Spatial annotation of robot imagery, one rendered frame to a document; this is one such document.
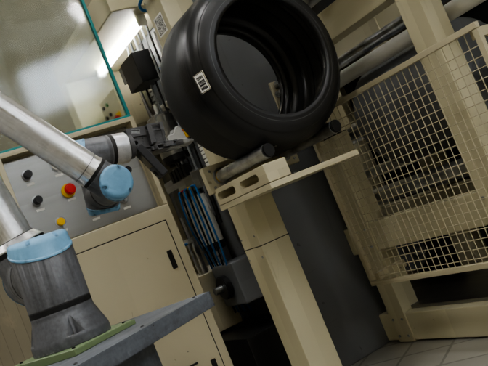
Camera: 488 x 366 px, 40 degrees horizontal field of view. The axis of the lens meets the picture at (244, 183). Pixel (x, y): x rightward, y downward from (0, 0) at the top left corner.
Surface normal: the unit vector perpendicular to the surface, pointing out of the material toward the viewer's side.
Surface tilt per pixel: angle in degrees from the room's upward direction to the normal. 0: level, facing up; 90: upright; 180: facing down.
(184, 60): 77
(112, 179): 95
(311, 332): 90
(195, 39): 72
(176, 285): 90
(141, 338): 90
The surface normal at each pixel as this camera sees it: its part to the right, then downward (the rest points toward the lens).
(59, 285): 0.41, -0.19
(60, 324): 0.00, -0.40
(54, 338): -0.25, -0.31
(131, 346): 0.80, -0.35
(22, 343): -0.47, 0.15
